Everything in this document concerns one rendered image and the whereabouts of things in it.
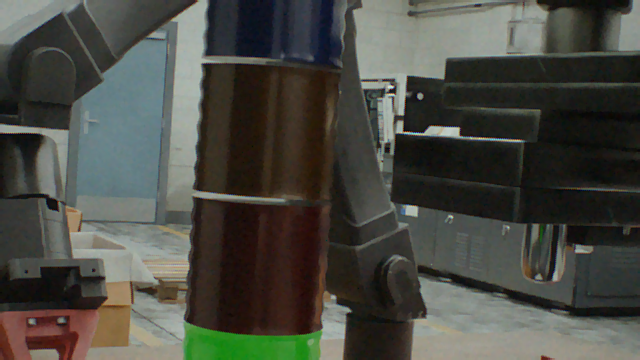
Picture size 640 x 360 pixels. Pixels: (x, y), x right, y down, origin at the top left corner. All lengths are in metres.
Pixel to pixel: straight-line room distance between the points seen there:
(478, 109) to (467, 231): 7.95
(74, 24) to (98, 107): 10.84
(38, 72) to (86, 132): 10.84
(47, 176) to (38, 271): 0.09
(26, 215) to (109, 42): 0.14
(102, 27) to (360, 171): 0.27
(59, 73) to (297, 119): 0.49
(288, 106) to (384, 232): 0.67
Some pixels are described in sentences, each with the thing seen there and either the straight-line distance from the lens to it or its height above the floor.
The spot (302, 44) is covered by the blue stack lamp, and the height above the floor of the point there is 1.16.
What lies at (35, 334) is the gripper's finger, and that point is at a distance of 0.73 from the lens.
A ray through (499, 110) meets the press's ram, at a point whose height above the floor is 1.15.
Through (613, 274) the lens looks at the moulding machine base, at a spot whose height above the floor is 0.30.
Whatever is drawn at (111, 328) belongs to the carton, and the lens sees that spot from 4.12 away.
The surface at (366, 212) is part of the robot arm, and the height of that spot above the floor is 1.07.
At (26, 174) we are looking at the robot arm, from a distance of 0.76.
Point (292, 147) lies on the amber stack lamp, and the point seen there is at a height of 1.13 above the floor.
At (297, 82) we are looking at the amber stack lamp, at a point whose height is 1.15.
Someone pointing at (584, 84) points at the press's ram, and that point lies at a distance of 0.50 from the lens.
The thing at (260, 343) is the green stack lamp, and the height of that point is 1.08.
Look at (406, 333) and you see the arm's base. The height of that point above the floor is 0.96.
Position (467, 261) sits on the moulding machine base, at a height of 0.21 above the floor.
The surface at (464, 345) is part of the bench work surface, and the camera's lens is 1.29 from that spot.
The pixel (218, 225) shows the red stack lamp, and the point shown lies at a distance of 0.28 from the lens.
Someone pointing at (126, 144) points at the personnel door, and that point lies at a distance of 11.71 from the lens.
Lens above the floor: 1.14
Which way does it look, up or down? 3 degrees down
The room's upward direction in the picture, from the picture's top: 4 degrees clockwise
